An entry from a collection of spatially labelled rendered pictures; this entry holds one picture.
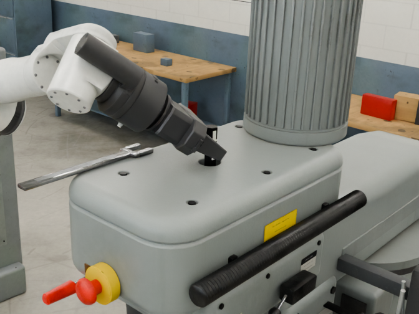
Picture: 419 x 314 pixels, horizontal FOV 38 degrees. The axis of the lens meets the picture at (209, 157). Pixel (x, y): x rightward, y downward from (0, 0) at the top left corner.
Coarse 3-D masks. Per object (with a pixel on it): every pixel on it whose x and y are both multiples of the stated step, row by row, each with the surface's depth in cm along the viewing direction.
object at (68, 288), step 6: (66, 282) 98; (72, 282) 98; (54, 288) 96; (60, 288) 96; (66, 288) 97; (72, 288) 97; (48, 294) 95; (54, 294) 95; (60, 294) 96; (66, 294) 97; (72, 294) 98; (42, 300) 95; (48, 300) 95; (54, 300) 95
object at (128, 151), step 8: (136, 144) 105; (120, 152) 101; (128, 152) 102; (136, 152) 102; (144, 152) 102; (152, 152) 104; (96, 160) 98; (104, 160) 98; (112, 160) 98; (72, 168) 94; (80, 168) 94; (88, 168) 95; (40, 176) 91; (48, 176) 91; (56, 176) 91; (64, 176) 92; (24, 184) 88; (32, 184) 88; (40, 184) 89
